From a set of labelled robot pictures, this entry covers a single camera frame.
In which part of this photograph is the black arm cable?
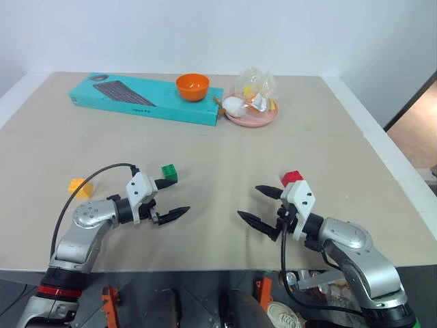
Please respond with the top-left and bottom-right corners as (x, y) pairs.
(50, 163), (141, 261)
(279, 218), (367, 316)

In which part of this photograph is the red toy block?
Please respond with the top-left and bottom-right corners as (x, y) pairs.
(281, 169), (305, 188)

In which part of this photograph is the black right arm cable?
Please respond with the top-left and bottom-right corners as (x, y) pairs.
(279, 218), (367, 316)

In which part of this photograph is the yellow toy block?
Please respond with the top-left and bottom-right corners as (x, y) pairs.
(67, 178), (95, 200)

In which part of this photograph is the grey metal bracket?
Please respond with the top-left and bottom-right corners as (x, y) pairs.
(296, 269), (346, 292)

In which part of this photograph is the clear crumpled plastic bag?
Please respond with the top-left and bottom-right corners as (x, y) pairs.
(234, 66), (279, 113)

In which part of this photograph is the white round wrapped item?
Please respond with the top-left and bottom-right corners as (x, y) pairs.
(222, 96), (247, 118)

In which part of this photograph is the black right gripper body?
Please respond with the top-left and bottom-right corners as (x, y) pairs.
(272, 198), (298, 241)

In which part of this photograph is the teal keyboard box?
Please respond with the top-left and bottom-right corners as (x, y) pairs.
(68, 72), (225, 127)

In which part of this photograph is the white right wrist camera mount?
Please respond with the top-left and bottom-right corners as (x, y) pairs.
(279, 180), (315, 241)

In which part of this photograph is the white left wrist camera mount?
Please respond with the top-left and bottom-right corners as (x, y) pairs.
(125, 172), (158, 226)

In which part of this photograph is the green toy block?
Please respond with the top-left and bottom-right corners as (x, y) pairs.
(160, 164), (180, 182)

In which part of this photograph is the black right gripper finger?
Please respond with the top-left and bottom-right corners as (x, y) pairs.
(254, 184), (284, 200)
(236, 210), (279, 241)

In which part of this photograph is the orange clamp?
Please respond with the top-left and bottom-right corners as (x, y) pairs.
(253, 277), (273, 305)
(100, 284), (121, 328)

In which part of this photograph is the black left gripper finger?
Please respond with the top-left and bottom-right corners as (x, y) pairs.
(154, 178), (177, 191)
(157, 206), (191, 227)

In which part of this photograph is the silver foil packet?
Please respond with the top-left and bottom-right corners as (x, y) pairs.
(251, 94), (271, 113)

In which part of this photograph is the pink plate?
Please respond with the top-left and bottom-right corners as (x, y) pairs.
(223, 97), (279, 128)

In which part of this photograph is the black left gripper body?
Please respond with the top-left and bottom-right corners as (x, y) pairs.
(138, 198), (160, 226)

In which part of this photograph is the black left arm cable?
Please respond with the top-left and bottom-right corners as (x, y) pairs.
(50, 163), (141, 261)

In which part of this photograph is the dark door frame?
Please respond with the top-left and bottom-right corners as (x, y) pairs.
(383, 69), (437, 133)

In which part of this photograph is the white sneaker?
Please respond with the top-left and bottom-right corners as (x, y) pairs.
(266, 301), (305, 328)

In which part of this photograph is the dark rounded shape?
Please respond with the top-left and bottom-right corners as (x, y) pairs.
(221, 289), (268, 328)

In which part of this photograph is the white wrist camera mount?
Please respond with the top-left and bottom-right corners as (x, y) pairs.
(279, 180), (315, 241)
(125, 172), (158, 226)

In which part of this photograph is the orange plastic bowl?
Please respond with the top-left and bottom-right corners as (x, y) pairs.
(175, 72), (211, 103)

